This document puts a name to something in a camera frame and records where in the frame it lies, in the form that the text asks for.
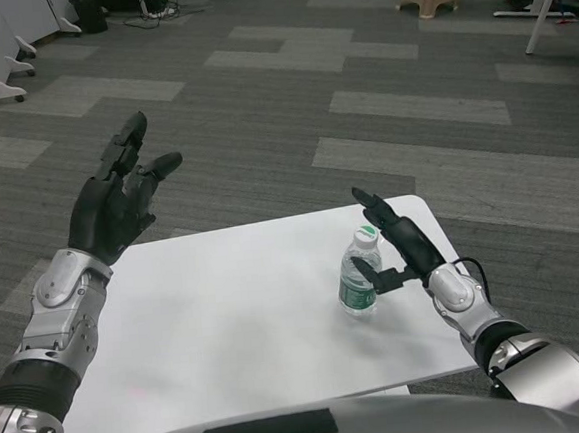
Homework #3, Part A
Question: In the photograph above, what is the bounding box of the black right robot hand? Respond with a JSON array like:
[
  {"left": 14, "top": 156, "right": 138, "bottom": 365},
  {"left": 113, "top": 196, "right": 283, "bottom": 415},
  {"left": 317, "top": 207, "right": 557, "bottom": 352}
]
[{"left": 342, "top": 180, "right": 450, "bottom": 298}]

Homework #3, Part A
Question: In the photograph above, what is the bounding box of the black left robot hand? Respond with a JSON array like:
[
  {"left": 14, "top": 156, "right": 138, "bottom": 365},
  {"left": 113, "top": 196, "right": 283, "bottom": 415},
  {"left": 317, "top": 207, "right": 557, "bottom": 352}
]
[{"left": 57, "top": 108, "right": 192, "bottom": 269}]

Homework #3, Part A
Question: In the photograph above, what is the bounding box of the clear water bottle green label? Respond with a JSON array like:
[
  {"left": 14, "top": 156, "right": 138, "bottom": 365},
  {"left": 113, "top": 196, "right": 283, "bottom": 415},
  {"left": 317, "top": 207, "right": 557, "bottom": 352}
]
[{"left": 332, "top": 222, "right": 389, "bottom": 319}]

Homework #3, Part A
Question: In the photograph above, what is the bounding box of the white table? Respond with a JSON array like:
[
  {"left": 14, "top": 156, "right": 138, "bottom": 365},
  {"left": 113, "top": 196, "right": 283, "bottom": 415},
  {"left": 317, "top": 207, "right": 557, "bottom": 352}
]
[{"left": 34, "top": 190, "right": 483, "bottom": 433}]

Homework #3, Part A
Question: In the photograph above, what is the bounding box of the black waste bin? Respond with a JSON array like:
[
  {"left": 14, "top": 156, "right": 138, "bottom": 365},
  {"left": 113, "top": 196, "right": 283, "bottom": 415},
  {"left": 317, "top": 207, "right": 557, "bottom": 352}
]
[{"left": 69, "top": 0, "right": 110, "bottom": 36}]

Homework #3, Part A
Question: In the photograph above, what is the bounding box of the silver robot chest black window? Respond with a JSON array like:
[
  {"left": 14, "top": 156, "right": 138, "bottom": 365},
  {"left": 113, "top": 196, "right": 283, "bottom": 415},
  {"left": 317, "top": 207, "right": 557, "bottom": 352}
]
[{"left": 43, "top": 377, "right": 579, "bottom": 433}]

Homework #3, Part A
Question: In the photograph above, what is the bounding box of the white rolling partition board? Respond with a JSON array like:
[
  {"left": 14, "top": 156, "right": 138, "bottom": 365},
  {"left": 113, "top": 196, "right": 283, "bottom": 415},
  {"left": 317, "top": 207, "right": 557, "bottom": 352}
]
[{"left": 0, "top": 0, "right": 84, "bottom": 48}]

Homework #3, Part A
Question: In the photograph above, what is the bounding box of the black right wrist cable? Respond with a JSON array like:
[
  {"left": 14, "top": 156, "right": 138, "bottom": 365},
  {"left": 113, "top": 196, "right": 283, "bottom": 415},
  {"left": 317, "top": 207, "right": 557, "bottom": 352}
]
[{"left": 450, "top": 255, "right": 493, "bottom": 306}]

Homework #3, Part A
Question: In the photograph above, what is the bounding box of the white power strip with cables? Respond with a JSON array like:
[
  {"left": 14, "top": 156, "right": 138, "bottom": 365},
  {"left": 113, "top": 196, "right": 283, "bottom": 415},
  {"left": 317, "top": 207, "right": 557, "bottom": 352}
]
[{"left": 122, "top": 0, "right": 205, "bottom": 29}]

